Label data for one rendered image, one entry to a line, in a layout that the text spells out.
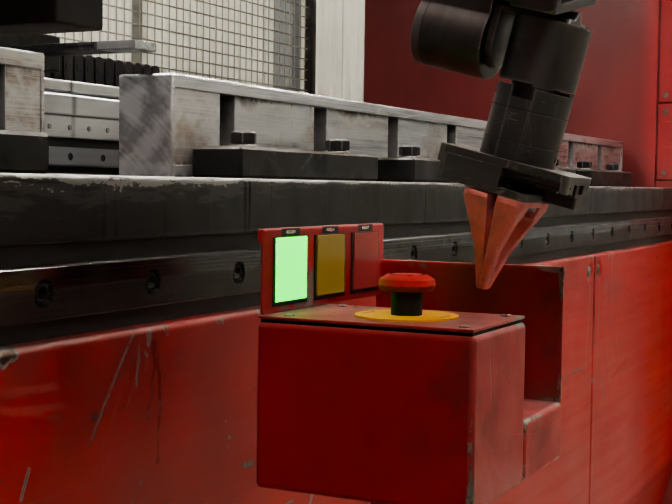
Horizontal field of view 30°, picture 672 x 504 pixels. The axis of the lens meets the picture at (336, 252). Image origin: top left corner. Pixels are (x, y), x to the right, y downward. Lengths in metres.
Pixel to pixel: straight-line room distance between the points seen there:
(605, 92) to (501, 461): 1.96
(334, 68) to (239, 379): 7.68
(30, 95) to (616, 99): 1.92
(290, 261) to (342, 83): 7.75
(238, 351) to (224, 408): 0.05
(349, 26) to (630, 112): 6.01
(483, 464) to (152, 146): 0.48
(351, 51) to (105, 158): 7.16
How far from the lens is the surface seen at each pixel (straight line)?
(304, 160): 1.25
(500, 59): 0.96
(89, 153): 1.48
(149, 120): 1.16
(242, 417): 1.04
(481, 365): 0.81
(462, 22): 0.94
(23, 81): 0.99
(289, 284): 0.89
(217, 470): 1.02
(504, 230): 0.92
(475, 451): 0.81
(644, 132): 2.75
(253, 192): 1.04
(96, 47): 1.24
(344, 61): 8.65
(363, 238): 0.99
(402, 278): 0.85
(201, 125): 1.19
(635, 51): 2.77
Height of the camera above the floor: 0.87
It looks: 3 degrees down
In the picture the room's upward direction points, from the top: 1 degrees clockwise
